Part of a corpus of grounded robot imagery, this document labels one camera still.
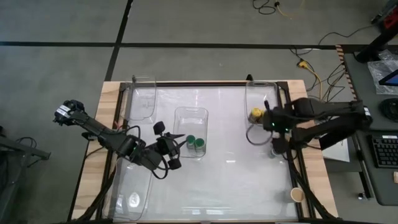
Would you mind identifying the black metal rig frame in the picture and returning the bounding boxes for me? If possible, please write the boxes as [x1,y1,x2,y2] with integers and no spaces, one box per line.
[74,74,338,224]

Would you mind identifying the yellow lid spice jar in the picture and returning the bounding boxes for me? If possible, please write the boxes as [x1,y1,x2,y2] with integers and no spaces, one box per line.
[248,107,265,124]

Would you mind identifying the clear plastic bag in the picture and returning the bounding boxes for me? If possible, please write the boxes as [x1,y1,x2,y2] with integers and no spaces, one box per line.
[366,57,398,95]

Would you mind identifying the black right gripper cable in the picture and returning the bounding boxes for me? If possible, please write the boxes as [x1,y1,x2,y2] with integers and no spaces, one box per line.
[246,124,274,146]

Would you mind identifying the black looped floor cable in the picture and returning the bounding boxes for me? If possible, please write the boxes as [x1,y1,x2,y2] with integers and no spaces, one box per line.
[252,0,277,16]

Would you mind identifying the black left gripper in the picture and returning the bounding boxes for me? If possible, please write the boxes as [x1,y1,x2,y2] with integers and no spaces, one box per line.
[153,121,188,170]

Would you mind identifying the white paper sheet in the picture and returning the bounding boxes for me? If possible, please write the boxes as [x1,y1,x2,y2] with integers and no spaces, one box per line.
[322,138,351,163]

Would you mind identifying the long black floor cable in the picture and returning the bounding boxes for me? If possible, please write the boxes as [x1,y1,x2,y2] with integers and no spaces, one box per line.
[317,24,376,46]

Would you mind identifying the dark grey desk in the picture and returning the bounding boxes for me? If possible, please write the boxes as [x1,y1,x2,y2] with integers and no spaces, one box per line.
[355,129,398,207]

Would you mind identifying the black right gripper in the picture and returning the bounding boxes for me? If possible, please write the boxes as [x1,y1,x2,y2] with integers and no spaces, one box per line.
[262,99,293,155]

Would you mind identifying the red tool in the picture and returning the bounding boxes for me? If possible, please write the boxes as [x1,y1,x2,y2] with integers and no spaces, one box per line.
[381,14,398,30]

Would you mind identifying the black coiled cable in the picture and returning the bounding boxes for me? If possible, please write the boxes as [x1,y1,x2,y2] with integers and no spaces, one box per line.
[379,98,398,123]

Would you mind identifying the grey desk with striped edge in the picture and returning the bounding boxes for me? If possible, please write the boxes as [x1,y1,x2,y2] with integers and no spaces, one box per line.
[336,44,398,131]

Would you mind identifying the blue screen tablet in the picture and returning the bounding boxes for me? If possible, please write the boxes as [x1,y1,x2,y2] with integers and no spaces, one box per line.
[378,68,398,86]

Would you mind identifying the yellow floor cable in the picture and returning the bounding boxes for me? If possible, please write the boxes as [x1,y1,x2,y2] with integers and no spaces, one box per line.
[275,0,307,19]

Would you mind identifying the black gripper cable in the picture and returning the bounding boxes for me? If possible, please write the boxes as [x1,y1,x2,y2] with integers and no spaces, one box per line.
[246,124,274,146]
[124,125,171,180]

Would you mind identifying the yellow cable with plug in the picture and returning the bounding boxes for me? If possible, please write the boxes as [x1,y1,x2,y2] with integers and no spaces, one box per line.
[297,60,326,100]

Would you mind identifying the black cable bundle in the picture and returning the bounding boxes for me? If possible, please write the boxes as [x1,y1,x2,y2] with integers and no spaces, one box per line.
[289,46,348,103]

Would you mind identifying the black keyboard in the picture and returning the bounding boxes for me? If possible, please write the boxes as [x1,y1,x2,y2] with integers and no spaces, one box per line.
[371,134,398,169]

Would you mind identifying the tan lid spice jar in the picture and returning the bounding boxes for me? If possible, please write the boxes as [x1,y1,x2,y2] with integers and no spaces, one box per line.
[284,186,305,203]

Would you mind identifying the clear plastic bin with sticker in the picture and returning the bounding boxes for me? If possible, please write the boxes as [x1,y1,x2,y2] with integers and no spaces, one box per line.
[104,157,153,222]

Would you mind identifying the black floor beam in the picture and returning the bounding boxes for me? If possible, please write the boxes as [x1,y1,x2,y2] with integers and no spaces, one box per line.
[320,133,355,151]

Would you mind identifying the grey metal stand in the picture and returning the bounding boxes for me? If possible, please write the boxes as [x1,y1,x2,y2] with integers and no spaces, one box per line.
[0,124,52,224]

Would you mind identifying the black desk leg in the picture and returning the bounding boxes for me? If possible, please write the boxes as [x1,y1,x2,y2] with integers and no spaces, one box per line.
[355,29,398,63]

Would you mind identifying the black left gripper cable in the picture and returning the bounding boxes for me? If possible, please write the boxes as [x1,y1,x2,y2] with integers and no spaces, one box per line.
[124,125,171,180]

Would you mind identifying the light wooden table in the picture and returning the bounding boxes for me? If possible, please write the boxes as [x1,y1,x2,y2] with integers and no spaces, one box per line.
[71,80,340,222]

